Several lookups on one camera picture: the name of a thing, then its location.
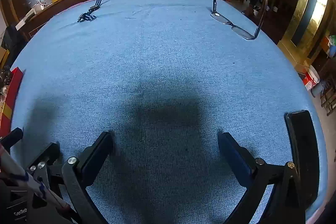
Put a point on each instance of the white flat box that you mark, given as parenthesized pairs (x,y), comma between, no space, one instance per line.
(26,16)

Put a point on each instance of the black smartphone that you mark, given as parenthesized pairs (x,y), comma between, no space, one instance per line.
(302,140)

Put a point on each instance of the red tray with white inside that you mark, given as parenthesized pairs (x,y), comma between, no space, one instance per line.
(13,85)

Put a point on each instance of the white bucket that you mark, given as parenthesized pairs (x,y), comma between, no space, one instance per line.
(312,79)

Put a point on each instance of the thin-framed eyeglasses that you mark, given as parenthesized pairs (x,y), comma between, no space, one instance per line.
(244,33)

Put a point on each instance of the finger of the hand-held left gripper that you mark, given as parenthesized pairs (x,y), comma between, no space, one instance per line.
(11,138)
(48,153)

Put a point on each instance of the blue tablecloth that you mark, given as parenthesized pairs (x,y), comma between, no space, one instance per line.
(157,69)

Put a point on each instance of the blue bucket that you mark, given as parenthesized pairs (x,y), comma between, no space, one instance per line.
(317,89)

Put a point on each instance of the golden door frame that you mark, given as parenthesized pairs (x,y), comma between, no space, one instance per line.
(304,3)

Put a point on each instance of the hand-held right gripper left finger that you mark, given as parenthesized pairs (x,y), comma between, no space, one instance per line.
(96,159)

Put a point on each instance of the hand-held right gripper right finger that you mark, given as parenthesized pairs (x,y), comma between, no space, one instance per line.
(236,159)

